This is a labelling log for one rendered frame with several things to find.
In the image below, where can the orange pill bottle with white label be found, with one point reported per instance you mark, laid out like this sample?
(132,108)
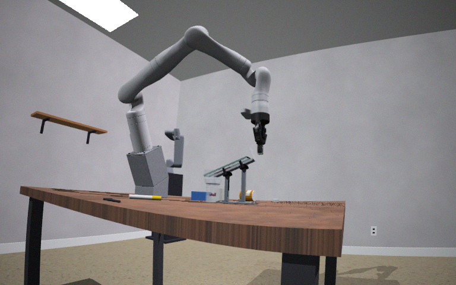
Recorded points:
(250,196)

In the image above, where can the clear glass vial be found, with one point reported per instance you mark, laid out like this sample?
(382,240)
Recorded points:
(212,193)

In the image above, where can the white marker with yellow cap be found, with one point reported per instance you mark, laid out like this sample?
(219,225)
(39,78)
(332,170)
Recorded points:
(144,197)

